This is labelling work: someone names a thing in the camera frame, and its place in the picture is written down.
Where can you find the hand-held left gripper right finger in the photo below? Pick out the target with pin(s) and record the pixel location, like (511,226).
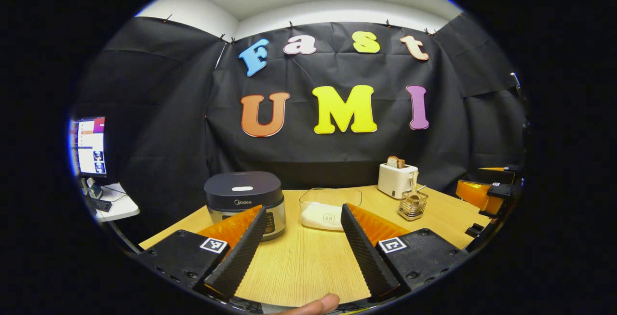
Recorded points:
(366,255)

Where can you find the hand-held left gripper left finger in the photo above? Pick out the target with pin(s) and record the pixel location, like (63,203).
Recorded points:
(238,255)

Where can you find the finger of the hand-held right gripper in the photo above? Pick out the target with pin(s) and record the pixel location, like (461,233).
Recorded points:
(475,194)
(506,168)

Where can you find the black and silver rice cooker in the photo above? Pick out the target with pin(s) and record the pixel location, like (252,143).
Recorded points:
(241,194)

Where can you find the wooden spoon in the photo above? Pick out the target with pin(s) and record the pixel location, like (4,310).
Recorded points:
(414,182)

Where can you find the clear plastic rice container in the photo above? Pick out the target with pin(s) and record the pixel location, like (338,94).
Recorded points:
(330,195)

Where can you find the white toaster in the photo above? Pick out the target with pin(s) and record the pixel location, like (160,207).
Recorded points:
(393,180)

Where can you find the bread slice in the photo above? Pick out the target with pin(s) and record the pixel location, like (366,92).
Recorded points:
(395,162)

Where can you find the black backdrop cloth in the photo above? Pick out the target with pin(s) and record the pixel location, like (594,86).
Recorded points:
(337,151)

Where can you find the white side table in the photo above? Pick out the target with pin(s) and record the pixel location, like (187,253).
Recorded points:
(123,206)

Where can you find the black keyboard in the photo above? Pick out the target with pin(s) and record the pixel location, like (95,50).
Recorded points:
(100,204)

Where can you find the small grey desk device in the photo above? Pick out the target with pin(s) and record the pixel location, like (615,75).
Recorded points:
(92,189)

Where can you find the computer monitor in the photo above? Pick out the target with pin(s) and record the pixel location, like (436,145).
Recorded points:
(91,146)

